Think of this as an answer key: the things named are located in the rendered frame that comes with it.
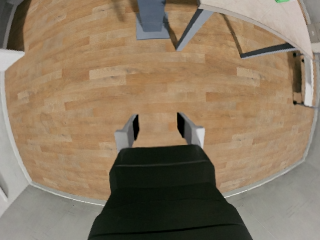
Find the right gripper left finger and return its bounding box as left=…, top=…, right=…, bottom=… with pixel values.
left=114, top=113, right=140, bottom=150

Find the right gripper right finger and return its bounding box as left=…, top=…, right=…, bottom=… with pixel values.
left=176, top=112, right=206, bottom=149

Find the beige table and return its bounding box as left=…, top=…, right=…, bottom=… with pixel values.
left=175, top=0, right=315, bottom=60

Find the white desk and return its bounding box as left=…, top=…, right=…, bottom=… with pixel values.
left=0, top=0, right=27, bottom=73

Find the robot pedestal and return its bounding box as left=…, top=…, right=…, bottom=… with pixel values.
left=135, top=0, right=170, bottom=41

